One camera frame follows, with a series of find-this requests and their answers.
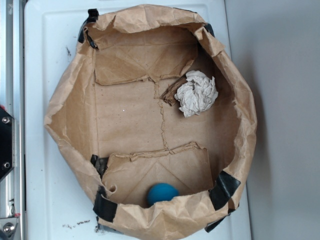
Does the blue ball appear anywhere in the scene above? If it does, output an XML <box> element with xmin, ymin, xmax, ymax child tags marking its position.
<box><xmin>146</xmin><ymin>183</ymin><xmax>179</xmax><ymax>206</ymax></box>

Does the brown paper bag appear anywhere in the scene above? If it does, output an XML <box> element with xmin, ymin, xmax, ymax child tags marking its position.
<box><xmin>44</xmin><ymin>4</ymin><xmax>257</xmax><ymax>240</ymax></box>

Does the crumpled brown cardboard scrap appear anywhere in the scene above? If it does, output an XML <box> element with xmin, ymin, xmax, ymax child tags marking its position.
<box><xmin>160</xmin><ymin>75</ymin><xmax>187</xmax><ymax>106</ymax></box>

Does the crumpled white paper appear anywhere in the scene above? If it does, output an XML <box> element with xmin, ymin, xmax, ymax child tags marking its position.
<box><xmin>174</xmin><ymin>70</ymin><xmax>219</xmax><ymax>118</ymax></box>

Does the black tape strip lower right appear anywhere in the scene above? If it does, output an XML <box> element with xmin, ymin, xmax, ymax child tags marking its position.
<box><xmin>209</xmin><ymin>171</ymin><xmax>241</xmax><ymax>211</ymax></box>

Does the black tape strip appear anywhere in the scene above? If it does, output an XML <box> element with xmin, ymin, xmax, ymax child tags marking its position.
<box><xmin>93</xmin><ymin>185</ymin><xmax>118</xmax><ymax>223</ymax></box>
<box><xmin>77</xmin><ymin>8</ymin><xmax>100</xmax><ymax>50</ymax></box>
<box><xmin>209</xmin><ymin>171</ymin><xmax>241</xmax><ymax>211</ymax></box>
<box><xmin>204</xmin><ymin>23</ymin><xmax>215</xmax><ymax>37</ymax></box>

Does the black tape strip lower left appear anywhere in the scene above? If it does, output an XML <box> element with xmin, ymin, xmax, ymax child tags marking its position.
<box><xmin>93</xmin><ymin>185</ymin><xmax>118</xmax><ymax>223</ymax></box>

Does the black tape strip upper right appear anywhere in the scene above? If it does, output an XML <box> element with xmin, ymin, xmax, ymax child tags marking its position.
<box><xmin>204</xmin><ymin>23</ymin><xmax>215</xmax><ymax>37</ymax></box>

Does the black tape strip upper left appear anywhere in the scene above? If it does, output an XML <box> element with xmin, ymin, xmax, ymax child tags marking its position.
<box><xmin>77</xmin><ymin>8</ymin><xmax>100</xmax><ymax>50</ymax></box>

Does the white plastic tray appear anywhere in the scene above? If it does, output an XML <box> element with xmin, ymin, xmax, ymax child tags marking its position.
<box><xmin>24</xmin><ymin>0</ymin><xmax>238</xmax><ymax>240</ymax></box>

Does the black metal bracket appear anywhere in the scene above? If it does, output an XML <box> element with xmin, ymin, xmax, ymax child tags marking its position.
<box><xmin>0</xmin><ymin>105</ymin><xmax>14</xmax><ymax>181</ymax></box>

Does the aluminium frame rail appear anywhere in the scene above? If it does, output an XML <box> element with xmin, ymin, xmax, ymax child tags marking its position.
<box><xmin>0</xmin><ymin>0</ymin><xmax>27</xmax><ymax>240</ymax></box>

